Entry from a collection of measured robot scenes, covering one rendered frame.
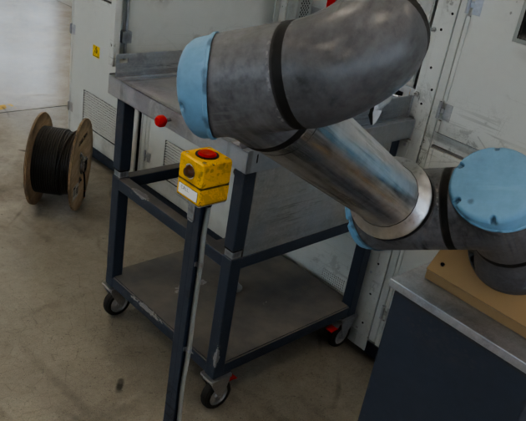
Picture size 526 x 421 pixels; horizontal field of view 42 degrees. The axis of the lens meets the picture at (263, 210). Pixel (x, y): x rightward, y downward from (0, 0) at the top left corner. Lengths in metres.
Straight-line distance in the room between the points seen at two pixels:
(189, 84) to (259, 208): 1.06
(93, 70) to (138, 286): 1.48
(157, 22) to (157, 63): 0.18
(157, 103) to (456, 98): 0.83
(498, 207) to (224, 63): 0.60
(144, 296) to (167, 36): 0.83
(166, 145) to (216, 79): 2.34
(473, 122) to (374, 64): 1.33
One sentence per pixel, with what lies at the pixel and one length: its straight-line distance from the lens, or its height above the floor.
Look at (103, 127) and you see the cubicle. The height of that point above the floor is 0.20.
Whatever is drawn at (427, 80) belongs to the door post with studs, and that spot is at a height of 0.97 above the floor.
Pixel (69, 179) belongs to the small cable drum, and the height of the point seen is 0.22.
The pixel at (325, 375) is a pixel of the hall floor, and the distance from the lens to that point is 2.35.
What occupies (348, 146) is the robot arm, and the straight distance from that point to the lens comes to 0.92.
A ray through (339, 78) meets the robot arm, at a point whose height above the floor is 1.28.
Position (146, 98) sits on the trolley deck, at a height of 0.84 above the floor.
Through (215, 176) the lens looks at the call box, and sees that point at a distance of 1.44.
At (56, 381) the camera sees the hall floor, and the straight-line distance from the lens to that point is 2.21.
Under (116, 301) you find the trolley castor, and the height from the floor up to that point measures 0.07.
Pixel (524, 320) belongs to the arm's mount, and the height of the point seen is 0.78.
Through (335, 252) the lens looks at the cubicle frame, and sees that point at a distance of 2.45.
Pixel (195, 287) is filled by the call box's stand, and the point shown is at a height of 0.58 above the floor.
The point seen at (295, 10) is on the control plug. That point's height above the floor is 1.05.
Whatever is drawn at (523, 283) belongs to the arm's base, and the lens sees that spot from 1.37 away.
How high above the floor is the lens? 1.45
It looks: 26 degrees down
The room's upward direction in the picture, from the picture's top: 10 degrees clockwise
